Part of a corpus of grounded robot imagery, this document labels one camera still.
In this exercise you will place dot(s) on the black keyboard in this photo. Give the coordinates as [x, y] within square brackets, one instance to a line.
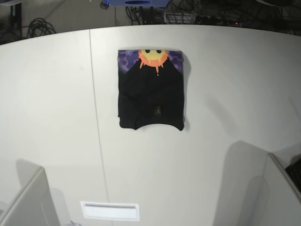
[294, 172]

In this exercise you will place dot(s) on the blue box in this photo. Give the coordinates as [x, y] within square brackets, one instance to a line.
[143, 3]

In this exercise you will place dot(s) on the grey partition panel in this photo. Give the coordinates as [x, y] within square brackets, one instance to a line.
[33, 205]
[272, 199]

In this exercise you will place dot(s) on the black power strip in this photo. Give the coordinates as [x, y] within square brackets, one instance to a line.
[212, 20]

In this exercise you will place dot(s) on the black T-shirt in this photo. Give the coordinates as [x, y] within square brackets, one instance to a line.
[151, 88]

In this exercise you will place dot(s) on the grey left partition panel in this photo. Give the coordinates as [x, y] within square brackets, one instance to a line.
[33, 205]

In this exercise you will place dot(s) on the grey right partition panel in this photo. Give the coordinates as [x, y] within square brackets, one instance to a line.
[272, 199]

